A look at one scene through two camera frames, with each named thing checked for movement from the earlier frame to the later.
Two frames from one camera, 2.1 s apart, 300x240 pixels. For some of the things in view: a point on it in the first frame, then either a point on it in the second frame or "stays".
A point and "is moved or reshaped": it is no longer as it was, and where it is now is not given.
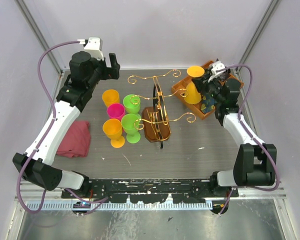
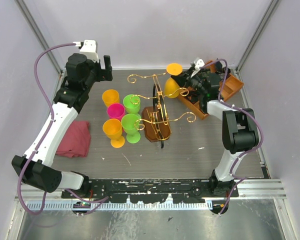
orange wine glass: (193, 96) is moved or reshaped
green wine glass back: (131, 103) stays
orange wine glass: (110, 97) stays
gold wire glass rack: (154, 123) stays
